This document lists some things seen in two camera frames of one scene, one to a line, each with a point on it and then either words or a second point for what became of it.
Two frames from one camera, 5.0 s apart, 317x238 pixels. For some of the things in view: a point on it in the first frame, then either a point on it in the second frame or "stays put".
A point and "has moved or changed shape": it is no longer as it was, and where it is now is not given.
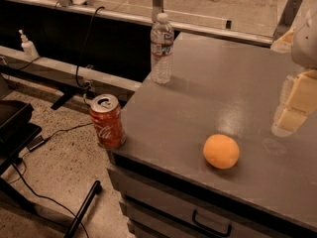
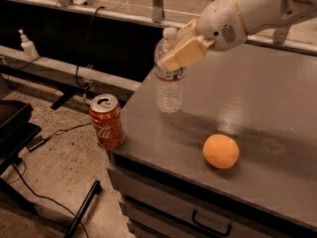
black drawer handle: x=195 y=222 stays put
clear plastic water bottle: x=161 y=49 has moved or changed shape
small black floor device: x=35 y=144 stays put
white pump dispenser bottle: x=28 y=47 stays put
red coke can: x=108 y=121 stays put
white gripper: x=305 y=45 to x=218 y=24
